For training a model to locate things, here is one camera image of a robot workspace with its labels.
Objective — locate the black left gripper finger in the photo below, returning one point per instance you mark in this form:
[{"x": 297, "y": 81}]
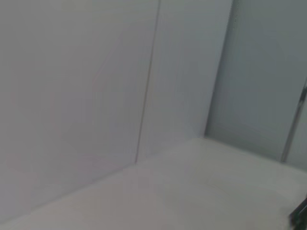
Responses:
[{"x": 301, "y": 214}]

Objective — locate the grey metal frame bar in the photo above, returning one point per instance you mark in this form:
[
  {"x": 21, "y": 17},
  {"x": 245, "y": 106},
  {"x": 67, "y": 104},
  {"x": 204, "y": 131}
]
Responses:
[{"x": 291, "y": 134}]

